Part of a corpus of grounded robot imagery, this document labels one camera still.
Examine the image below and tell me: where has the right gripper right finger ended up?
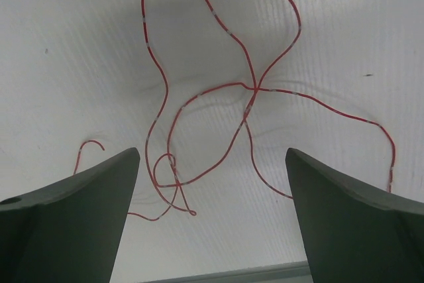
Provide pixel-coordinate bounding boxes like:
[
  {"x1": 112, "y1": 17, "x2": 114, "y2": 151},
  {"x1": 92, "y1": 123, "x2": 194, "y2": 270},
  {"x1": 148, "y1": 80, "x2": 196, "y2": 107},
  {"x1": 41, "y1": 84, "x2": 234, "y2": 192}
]
[{"x1": 286, "y1": 148, "x2": 423, "y2": 282}]

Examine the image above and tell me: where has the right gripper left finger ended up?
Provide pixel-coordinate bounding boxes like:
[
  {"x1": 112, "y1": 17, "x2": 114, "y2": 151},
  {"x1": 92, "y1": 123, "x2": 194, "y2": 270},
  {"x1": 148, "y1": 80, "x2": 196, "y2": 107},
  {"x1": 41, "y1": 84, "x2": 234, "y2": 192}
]
[{"x1": 1, "y1": 148, "x2": 140, "y2": 282}]

